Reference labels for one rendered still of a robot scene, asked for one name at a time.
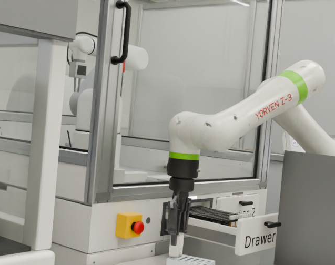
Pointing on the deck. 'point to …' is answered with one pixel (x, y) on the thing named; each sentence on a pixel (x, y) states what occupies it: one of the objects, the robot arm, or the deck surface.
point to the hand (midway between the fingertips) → (176, 244)
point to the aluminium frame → (118, 32)
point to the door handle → (124, 32)
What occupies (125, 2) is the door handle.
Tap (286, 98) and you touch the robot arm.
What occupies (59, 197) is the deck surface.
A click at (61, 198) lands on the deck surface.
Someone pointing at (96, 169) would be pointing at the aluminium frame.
